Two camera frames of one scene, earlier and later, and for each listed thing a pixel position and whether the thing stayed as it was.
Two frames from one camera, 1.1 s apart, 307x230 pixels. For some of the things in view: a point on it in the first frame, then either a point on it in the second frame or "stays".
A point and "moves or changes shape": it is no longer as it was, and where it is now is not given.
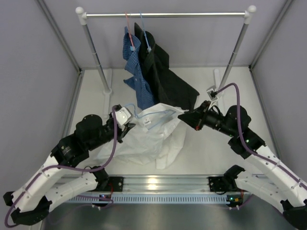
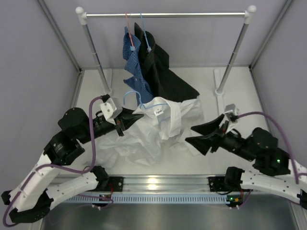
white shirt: x=157 y=136 moves or changes shape
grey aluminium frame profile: x=79 y=71 stays
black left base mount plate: x=117 y=183 stays
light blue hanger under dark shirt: x=148 y=49 stays
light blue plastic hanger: x=173 y=111 to x=140 y=100
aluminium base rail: x=163 y=183 stays
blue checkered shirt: x=138 y=80 stays
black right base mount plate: x=218 y=184 stays
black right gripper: x=194 y=118 to x=212 y=132
